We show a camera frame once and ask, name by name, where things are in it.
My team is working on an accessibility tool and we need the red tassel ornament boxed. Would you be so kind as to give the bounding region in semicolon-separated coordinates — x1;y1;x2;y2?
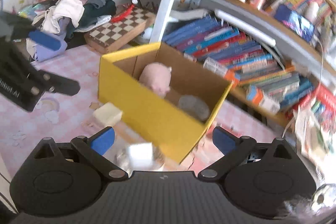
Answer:
110;0;138;23

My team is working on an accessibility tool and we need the white wooden bookshelf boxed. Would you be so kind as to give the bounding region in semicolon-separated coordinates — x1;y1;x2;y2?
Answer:
149;0;336;183

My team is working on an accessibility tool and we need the orange white book box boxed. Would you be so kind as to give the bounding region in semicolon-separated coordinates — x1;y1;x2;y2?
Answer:
203;57;240;83

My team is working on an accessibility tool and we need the pile of clothes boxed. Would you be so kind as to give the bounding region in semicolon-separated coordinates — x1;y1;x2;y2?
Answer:
19;0;117;62

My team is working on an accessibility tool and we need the pink cartoon table mat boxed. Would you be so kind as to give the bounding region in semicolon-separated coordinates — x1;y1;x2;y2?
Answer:
1;46;278;177

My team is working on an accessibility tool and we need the stack of papers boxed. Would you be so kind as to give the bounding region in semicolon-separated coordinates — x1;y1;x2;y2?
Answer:
294;84;335;177

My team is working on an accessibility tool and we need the pink plush pig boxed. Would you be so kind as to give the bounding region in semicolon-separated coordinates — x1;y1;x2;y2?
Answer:
139;63;172;98

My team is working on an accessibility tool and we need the white power adapter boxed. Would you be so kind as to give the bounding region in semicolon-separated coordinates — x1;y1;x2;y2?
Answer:
115;143;165;173

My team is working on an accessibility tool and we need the yellow cardboard box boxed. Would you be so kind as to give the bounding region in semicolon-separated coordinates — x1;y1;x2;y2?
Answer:
98;42;232;163

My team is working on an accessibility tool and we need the white curved foam block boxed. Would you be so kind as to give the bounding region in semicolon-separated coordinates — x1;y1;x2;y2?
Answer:
93;102;123;127

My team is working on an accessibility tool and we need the wooden chessboard box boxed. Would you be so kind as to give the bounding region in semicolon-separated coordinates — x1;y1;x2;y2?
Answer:
84;7;156;55

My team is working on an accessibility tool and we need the clear tape roll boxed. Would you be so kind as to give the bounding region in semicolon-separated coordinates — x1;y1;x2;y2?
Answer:
178;95;210;122

